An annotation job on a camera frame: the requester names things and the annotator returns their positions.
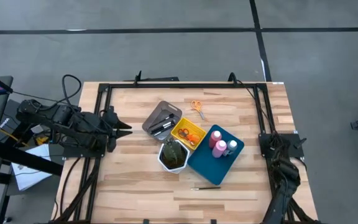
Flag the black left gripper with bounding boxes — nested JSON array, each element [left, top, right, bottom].
[[99, 105, 133, 153]]

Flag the black foam brush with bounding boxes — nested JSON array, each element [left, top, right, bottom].
[[150, 113, 175, 129]]

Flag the black paintbrush silver ferrule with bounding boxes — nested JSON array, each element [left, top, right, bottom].
[[152, 123, 175, 135], [153, 124, 177, 137]]

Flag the red scissors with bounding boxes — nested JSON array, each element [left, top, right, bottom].
[[177, 128, 191, 141]]

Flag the orange scissors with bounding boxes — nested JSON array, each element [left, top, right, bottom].
[[186, 133, 202, 147], [190, 99, 205, 121]]

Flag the dark pink paint bottle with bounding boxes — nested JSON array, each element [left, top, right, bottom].
[[208, 130, 223, 149]]

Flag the light pink paint bottle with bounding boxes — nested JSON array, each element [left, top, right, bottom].
[[211, 139, 227, 159]]

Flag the thin white-tipped paintbrush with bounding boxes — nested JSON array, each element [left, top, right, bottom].
[[190, 185, 222, 191]]

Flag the grey translucent plastic basket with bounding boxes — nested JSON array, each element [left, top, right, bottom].
[[141, 100, 183, 143]]

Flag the green cactus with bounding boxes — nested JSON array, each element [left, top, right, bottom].
[[162, 138, 186, 167]]

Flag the white hexagonal plant pot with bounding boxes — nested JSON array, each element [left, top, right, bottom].
[[157, 139, 190, 174]]

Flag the yellow plastic basket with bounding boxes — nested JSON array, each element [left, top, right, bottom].
[[170, 117, 207, 152]]

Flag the teal tray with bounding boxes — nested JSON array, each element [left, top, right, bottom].
[[186, 124, 246, 186]]

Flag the black stand beam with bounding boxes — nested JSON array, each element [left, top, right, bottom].
[[0, 141, 64, 177]]

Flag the white paper sheet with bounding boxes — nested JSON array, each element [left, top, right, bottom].
[[11, 143, 54, 192]]

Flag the black equipment case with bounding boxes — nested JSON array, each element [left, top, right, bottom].
[[0, 99, 47, 147]]

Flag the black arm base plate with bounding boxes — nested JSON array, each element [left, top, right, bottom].
[[62, 133, 108, 159], [259, 133, 305, 159]]

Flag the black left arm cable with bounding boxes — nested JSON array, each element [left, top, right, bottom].
[[61, 73, 83, 105]]

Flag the black aluminium table frame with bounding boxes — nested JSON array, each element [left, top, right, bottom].
[[51, 81, 323, 224]]

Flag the thick black cable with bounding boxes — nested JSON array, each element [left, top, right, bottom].
[[59, 157, 82, 217]]

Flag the yellow cable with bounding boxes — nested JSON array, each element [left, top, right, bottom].
[[0, 127, 29, 147]]

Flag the thin black table cable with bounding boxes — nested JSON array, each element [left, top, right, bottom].
[[234, 79, 279, 138]]

